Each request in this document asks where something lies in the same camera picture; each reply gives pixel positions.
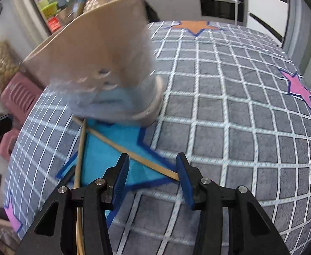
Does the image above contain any red sign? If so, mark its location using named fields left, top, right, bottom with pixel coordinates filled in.
left=47, top=16, right=62, bottom=33

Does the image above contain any white refrigerator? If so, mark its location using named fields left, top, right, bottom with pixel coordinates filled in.
left=247, top=0, right=290, bottom=42

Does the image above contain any bamboo chopstick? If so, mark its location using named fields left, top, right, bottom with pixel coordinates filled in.
left=73, top=116, right=179, bottom=180
left=75, top=118, right=87, bottom=255

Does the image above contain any grey kitchen counter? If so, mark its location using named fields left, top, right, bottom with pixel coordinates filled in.
left=139, top=0, right=251, bottom=27

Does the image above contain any beige plastic utensil holder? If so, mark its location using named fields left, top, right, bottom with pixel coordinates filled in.
left=20, top=0, right=163, bottom=126

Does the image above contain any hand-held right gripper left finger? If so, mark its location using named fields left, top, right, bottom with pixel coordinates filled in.
left=17, top=153, right=131, bottom=255

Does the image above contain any green plastic basket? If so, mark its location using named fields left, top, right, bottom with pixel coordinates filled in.
left=38, top=0, right=59, bottom=18

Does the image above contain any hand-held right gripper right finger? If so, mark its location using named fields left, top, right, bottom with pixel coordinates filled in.
left=176, top=153, right=290, bottom=255

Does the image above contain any black built-in oven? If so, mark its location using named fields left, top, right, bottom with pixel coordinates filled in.
left=198, top=0, right=245, bottom=25

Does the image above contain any pink chair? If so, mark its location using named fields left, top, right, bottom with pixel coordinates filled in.
left=0, top=72, right=43, bottom=162

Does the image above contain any beige bubbled cushion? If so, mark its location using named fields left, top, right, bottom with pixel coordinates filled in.
left=0, top=41, right=20, bottom=87

